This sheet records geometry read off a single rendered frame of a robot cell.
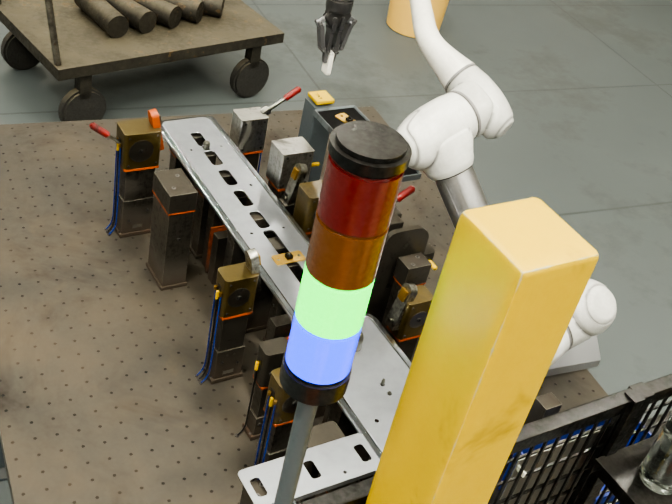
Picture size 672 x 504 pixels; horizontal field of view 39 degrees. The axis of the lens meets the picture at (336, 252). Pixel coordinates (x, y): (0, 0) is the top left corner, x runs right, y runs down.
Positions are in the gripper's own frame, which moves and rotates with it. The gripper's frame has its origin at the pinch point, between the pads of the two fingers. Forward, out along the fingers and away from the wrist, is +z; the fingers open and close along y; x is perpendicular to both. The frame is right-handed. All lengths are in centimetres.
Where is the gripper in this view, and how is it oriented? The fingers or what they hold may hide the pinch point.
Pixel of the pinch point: (327, 62)
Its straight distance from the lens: 277.7
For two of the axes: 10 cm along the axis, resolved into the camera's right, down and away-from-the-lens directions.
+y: -8.5, 1.7, -4.9
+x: 4.9, 6.0, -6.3
